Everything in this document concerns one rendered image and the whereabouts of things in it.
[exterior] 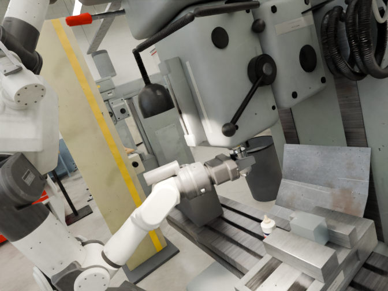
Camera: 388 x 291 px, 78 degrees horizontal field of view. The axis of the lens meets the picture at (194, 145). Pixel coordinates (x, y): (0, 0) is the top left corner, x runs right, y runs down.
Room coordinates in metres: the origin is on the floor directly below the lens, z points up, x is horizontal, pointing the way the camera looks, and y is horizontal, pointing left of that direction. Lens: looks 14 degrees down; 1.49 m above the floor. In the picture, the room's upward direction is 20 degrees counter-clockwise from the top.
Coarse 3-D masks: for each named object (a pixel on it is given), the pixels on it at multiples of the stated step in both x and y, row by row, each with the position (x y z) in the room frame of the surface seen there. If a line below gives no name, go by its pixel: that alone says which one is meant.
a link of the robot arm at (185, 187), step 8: (160, 168) 0.61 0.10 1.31; (168, 168) 0.61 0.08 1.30; (176, 168) 0.61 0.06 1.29; (184, 168) 0.62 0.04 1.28; (144, 176) 0.60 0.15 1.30; (152, 176) 0.60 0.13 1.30; (160, 176) 0.60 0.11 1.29; (168, 176) 0.61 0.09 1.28; (176, 176) 0.61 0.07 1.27; (184, 176) 0.59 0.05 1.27; (152, 184) 0.66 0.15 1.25; (160, 184) 0.58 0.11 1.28; (176, 184) 0.59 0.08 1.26; (184, 184) 0.58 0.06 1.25; (192, 184) 0.58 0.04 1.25; (184, 192) 0.58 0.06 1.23; (192, 192) 0.58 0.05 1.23
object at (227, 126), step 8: (256, 56) 0.56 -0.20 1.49; (264, 56) 0.55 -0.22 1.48; (248, 64) 0.56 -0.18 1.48; (256, 64) 0.54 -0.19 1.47; (264, 64) 0.55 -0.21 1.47; (272, 64) 0.56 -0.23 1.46; (248, 72) 0.56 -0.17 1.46; (256, 72) 0.54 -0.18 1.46; (264, 72) 0.54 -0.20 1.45; (272, 72) 0.56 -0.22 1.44; (256, 80) 0.54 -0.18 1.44; (264, 80) 0.54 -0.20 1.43; (272, 80) 0.55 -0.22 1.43; (256, 88) 0.53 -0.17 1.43; (248, 96) 0.52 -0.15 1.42; (240, 112) 0.50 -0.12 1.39; (232, 120) 0.49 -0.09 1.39; (224, 128) 0.48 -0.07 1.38; (232, 128) 0.47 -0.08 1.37
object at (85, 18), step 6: (108, 12) 0.65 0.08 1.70; (114, 12) 0.66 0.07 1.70; (120, 12) 0.66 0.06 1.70; (66, 18) 0.61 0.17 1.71; (72, 18) 0.61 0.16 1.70; (78, 18) 0.61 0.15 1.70; (84, 18) 0.62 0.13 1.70; (90, 18) 0.62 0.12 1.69; (96, 18) 0.64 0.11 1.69; (102, 18) 0.65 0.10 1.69; (72, 24) 0.61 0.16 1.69; (78, 24) 0.62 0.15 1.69; (84, 24) 0.63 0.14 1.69
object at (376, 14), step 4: (372, 0) 0.53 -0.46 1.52; (372, 4) 0.54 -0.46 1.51; (376, 4) 0.54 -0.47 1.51; (372, 8) 0.54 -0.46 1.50; (376, 8) 0.54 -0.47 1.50; (376, 12) 0.54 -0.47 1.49; (376, 16) 0.54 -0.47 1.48; (384, 16) 0.55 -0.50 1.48; (376, 20) 0.55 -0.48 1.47; (380, 20) 0.55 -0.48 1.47; (384, 20) 0.55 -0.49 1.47
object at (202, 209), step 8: (208, 192) 0.86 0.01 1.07; (216, 192) 0.87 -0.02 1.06; (184, 200) 0.88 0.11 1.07; (192, 200) 0.84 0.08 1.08; (200, 200) 0.85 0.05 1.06; (208, 200) 0.86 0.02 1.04; (216, 200) 0.87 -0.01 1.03; (184, 208) 0.93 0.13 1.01; (192, 208) 0.83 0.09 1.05; (200, 208) 0.84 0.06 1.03; (208, 208) 0.85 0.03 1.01; (216, 208) 0.86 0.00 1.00; (192, 216) 0.86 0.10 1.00; (200, 216) 0.84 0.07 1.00; (208, 216) 0.85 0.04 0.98; (216, 216) 0.86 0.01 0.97; (200, 224) 0.83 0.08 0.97
